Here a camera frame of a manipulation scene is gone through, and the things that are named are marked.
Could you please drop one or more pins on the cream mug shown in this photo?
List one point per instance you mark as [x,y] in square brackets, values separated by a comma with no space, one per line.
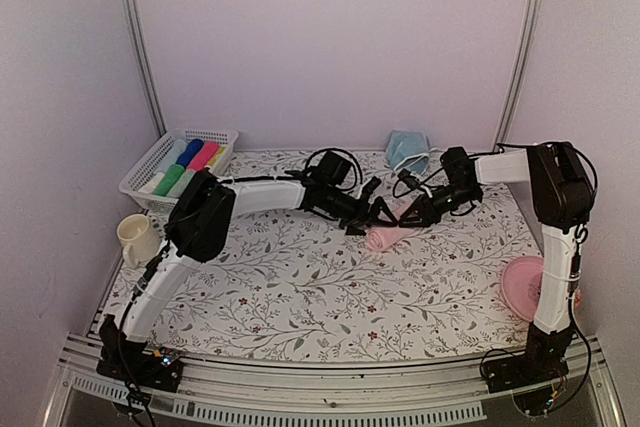
[138,239]

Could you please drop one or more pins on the pink towel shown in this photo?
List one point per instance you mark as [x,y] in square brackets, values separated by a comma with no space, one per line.
[203,156]
[380,239]

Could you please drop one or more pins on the pink plate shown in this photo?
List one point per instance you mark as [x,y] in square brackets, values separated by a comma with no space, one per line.
[520,285]

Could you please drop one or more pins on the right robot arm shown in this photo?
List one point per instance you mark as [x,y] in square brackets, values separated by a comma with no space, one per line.
[563,186]

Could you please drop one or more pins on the dark blue rolled towel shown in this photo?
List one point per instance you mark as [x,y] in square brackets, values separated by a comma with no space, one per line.
[191,150]

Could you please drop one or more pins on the light blue towel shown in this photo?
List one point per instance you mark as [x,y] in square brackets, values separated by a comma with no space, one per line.
[170,158]
[408,150]

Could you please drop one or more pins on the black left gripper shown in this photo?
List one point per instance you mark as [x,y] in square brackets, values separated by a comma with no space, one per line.
[373,219]

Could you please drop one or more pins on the grey green rolled towel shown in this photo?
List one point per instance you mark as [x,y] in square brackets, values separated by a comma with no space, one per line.
[181,184]

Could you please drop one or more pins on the white plastic basket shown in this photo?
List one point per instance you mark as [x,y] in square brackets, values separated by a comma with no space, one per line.
[161,175]

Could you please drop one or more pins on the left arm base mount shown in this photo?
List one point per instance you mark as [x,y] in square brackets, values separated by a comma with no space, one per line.
[148,370]

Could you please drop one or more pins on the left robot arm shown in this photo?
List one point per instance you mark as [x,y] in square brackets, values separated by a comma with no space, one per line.
[198,225]

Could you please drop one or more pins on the floral tablecloth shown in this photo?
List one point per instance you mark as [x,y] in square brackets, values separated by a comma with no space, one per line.
[290,286]

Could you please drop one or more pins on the red patterned bowl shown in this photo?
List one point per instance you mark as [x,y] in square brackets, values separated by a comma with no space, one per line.
[577,298]

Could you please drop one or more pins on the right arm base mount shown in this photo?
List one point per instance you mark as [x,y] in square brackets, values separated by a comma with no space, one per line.
[503,371]

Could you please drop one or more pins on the pink rolled towel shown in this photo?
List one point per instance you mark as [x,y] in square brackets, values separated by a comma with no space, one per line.
[203,156]

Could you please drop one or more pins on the light blue rolled towel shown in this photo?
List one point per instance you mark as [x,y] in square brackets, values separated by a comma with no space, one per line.
[170,158]

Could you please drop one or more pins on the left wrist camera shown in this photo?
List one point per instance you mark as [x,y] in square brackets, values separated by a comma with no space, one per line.
[367,189]

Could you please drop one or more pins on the front aluminium rail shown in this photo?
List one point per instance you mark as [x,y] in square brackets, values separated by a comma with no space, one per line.
[217,391]

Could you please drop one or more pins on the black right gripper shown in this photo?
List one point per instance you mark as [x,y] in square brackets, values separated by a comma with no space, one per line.
[428,218]

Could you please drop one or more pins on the yellow rolled towel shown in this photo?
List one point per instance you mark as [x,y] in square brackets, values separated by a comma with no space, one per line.
[215,158]

